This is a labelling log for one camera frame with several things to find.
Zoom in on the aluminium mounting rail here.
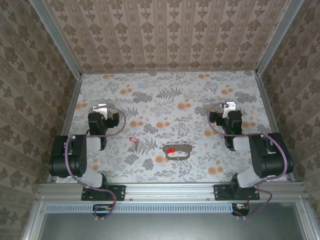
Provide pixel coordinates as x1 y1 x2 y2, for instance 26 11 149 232
36 181 308 201

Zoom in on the aluminium corner post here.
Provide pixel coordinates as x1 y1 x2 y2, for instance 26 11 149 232
254 0 305 76
28 0 84 79

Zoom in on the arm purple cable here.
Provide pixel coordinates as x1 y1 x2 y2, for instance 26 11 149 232
64 104 126 222
208 102 289 221

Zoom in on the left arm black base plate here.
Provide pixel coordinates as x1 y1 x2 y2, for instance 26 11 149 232
80 184 126 202

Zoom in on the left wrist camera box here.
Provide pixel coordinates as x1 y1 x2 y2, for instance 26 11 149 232
92 103 109 118

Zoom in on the aluminium frame profile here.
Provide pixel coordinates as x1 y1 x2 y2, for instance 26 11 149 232
295 201 320 240
22 198 47 240

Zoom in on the black connector box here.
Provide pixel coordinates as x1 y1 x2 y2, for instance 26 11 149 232
92 203 114 218
230 202 251 217

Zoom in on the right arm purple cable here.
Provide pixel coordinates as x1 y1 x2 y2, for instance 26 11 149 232
208 102 289 221

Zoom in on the grey metal sheet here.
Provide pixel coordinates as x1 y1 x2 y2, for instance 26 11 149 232
37 201 310 240

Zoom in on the aluminium side rail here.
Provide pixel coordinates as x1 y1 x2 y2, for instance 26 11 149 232
254 73 297 183
46 74 84 184

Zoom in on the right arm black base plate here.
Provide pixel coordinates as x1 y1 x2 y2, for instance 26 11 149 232
213 184 261 202

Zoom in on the grey slotted cable duct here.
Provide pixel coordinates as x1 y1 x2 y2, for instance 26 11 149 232
45 202 234 214

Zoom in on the grey metal keyring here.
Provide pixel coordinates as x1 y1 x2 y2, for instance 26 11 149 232
162 142 193 161

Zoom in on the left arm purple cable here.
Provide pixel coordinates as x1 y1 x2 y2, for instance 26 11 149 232
64 104 126 222

